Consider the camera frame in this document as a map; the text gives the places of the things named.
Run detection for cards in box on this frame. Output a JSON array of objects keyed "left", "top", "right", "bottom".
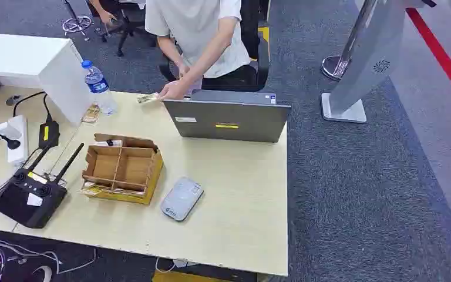
[{"left": 80, "top": 182, "right": 147, "bottom": 197}]

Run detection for black office chair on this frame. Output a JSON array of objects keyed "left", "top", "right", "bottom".
[
  {"left": 100, "top": 2, "right": 157, "bottom": 58},
  {"left": 158, "top": 0, "right": 272, "bottom": 93}
]

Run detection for black power adapter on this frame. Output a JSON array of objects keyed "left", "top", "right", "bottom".
[{"left": 38, "top": 120, "right": 60, "bottom": 150}]

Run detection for grey laptop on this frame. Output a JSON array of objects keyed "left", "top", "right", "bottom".
[{"left": 163, "top": 89, "right": 292, "bottom": 144}]

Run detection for white cabinet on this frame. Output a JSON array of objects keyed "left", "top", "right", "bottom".
[{"left": 0, "top": 32, "right": 95, "bottom": 126}]

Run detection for black router with antennas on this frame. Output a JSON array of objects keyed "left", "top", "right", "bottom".
[{"left": 0, "top": 143, "right": 85, "bottom": 230}]

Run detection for chrome stanchion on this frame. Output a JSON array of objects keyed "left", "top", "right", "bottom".
[{"left": 320, "top": 0, "right": 380, "bottom": 82}]

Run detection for person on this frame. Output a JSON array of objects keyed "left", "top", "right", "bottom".
[
  {"left": 144, "top": 0, "right": 267, "bottom": 101},
  {"left": 89, "top": 0, "right": 118, "bottom": 26}
]

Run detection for clear plastic water bottle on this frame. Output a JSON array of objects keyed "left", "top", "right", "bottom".
[{"left": 80, "top": 59, "right": 118, "bottom": 117}]

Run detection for white power strip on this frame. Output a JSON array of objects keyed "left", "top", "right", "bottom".
[{"left": 6, "top": 115, "right": 29, "bottom": 165}]

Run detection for black plug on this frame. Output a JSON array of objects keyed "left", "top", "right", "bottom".
[{"left": 0, "top": 133, "right": 22, "bottom": 151}]

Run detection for chrome stool base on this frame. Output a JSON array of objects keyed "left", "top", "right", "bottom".
[{"left": 61, "top": 0, "right": 93, "bottom": 41}]

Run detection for person's left hand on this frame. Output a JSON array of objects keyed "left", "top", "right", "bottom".
[{"left": 158, "top": 79, "right": 190, "bottom": 101}]

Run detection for black cable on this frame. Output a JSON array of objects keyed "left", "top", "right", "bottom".
[{"left": 12, "top": 91, "right": 54, "bottom": 124}]

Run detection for white cables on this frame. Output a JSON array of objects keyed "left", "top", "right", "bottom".
[{"left": 0, "top": 235, "right": 97, "bottom": 282}]

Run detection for wooden card box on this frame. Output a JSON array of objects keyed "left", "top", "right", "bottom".
[{"left": 80, "top": 133, "right": 164, "bottom": 206}]

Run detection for silver kiosk stand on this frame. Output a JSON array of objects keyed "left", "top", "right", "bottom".
[{"left": 321, "top": 0, "right": 437, "bottom": 124}]

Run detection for grey card reader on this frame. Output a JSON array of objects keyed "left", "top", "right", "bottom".
[{"left": 160, "top": 177, "right": 204, "bottom": 223}]

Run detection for yellow box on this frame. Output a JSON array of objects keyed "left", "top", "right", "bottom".
[{"left": 152, "top": 270, "right": 230, "bottom": 282}]

